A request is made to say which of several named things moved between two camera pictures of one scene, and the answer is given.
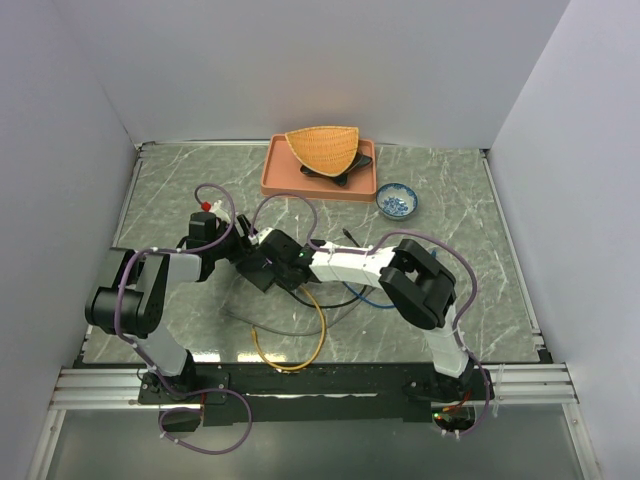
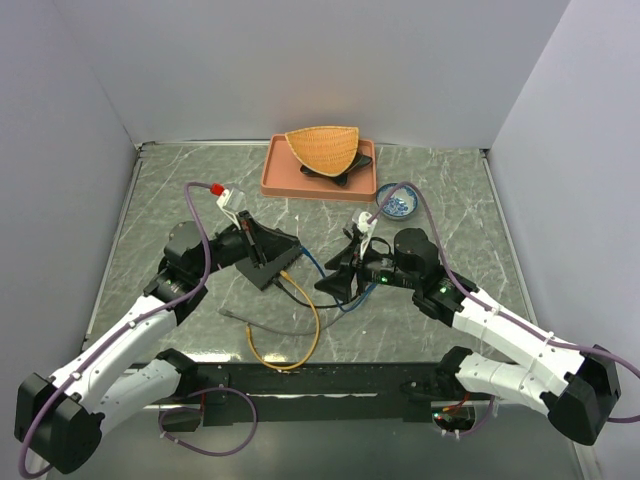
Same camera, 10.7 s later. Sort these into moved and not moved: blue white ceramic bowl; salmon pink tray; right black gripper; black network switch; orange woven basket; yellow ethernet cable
Moved: right black gripper; yellow ethernet cable
Not moved: blue white ceramic bowl; orange woven basket; salmon pink tray; black network switch
